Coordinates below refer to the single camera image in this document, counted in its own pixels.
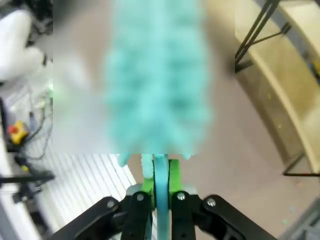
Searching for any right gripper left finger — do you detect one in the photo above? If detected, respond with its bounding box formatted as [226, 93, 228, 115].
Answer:
[51, 172, 155, 240]

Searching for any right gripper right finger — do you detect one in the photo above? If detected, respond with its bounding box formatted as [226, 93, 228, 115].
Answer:
[169, 159, 279, 240]

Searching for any teal fluffy duster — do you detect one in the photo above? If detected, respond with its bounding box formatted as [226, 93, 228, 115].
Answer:
[103, 0, 216, 240]

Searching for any black metal bar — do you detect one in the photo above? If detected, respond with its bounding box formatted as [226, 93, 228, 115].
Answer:
[0, 173, 56, 186]

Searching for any yellow emergency stop box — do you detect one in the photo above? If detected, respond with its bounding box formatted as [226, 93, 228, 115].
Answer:
[8, 120, 29, 145]

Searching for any black cable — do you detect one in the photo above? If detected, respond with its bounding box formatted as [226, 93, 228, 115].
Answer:
[14, 109, 55, 161]

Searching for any wooden shelf with black frame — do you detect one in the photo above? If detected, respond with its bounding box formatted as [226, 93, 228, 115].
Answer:
[234, 0, 320, 177]

